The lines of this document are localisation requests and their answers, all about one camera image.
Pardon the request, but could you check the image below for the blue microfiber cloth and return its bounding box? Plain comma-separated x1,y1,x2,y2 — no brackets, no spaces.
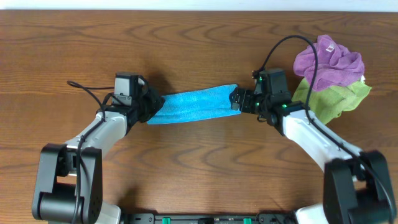
147,84,241,125

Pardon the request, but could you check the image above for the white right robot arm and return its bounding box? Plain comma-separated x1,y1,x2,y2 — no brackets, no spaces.
229,88,397,223

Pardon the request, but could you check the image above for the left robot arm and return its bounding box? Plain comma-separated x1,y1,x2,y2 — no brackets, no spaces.
32,88,165,223

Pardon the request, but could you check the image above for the green microfiber cloth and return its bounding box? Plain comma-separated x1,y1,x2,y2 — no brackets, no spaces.
309,81,372,124

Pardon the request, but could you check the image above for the purple microfiber cloth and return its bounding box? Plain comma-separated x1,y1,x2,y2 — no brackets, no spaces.
293,35,365,91

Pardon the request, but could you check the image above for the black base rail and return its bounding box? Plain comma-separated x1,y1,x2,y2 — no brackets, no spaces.
48,212,363,224

